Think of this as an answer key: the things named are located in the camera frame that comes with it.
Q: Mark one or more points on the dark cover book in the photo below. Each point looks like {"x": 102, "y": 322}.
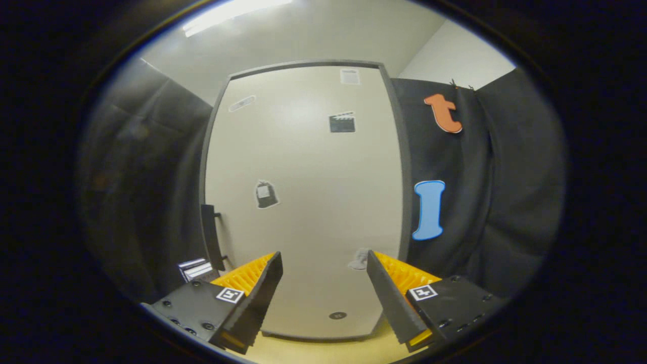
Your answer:
{"x": 191, "y": 261}

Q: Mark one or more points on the grey shoe cabinet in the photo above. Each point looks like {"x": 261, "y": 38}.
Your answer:
{"x": 402, "y": 151}

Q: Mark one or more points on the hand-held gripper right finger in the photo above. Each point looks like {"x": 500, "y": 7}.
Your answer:
{"x": 391, "y": 303}

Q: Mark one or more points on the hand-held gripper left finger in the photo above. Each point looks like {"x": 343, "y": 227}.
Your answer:
{"x": 258, "y": 303}

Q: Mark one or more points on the black backdrop cloth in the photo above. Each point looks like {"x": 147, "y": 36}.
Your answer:
{"x": 505, "y": 202}

